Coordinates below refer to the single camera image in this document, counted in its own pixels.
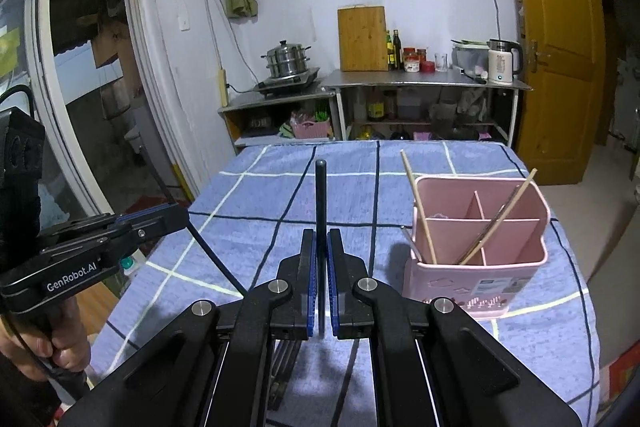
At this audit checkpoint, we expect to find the white sliding door frame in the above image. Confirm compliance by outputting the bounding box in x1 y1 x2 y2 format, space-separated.
25 0 201 218

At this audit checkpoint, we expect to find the pink plastic basket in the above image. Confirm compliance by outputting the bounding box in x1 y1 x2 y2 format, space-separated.
291 119 331 140

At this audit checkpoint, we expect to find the black induction cooker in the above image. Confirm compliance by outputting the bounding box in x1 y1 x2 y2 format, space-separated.
252 67 322 100

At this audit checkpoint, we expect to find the low steel table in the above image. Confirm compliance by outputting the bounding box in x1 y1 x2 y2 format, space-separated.
217 87 341 152

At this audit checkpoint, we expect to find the brass door handle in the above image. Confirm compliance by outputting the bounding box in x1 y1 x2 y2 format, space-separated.
525 39 551 75

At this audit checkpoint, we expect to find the wooden chopstick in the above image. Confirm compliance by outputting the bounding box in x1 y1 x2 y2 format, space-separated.
457 168 538 265
400 150 437 265

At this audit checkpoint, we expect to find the yellow wooden door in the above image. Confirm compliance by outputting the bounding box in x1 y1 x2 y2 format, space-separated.
500 0 606 185

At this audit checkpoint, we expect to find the brown sauce bottle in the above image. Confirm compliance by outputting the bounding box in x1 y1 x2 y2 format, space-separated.
367 88 385 120

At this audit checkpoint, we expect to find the blue checked blanket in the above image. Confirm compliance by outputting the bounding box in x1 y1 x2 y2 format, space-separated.
90 139 601 427

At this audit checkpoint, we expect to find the red cardboard box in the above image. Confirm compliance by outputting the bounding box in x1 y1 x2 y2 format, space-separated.
607 342 640 408

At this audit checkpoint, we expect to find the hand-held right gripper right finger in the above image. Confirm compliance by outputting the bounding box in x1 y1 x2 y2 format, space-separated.
326 228 583 427

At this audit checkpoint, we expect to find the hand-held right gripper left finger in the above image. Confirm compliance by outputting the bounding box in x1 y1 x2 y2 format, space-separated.
62 228 317 427

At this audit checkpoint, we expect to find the tall steel counter table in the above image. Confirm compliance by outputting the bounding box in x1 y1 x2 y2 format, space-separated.
320 67 533 148

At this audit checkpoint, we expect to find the pink plastic utensil holder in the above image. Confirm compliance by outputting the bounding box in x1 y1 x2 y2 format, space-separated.
402 174 551 320

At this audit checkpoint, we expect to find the person's left hand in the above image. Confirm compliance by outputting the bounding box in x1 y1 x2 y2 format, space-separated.
0 297 93 380

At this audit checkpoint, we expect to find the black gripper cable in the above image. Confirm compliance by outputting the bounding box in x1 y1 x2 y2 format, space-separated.
137 146 248 298

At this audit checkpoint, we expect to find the wooden cutting board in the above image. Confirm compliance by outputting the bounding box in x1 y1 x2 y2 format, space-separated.
337 5 390 72

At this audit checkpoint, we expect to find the white electric kettle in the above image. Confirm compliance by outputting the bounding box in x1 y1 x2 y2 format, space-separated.
487 38 524 86

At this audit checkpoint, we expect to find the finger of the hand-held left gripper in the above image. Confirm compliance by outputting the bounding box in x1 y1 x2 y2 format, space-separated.
42 205 176 240
117 206 191 258

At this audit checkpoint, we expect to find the clear plastic container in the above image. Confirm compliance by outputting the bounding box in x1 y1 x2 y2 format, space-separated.
451 39 493 75

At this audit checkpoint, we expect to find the steel steamer pot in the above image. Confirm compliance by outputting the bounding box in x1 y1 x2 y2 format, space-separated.
261 39 312 80

